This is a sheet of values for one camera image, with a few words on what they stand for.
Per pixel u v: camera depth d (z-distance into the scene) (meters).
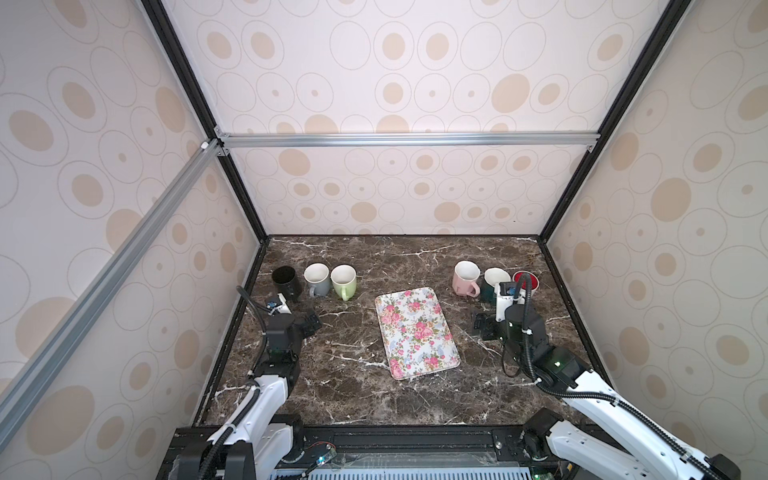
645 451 0.43
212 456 0.40
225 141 0.90
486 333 0.69
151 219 0.66
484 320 0.67
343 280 0.98
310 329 0.78
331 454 0.71
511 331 0.58
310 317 0.78
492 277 0.95
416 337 0.92
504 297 0.65
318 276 0.99
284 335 0.63
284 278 0.97
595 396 0.48
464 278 0.95
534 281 0.97
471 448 0.75
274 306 0.72
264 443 0.55
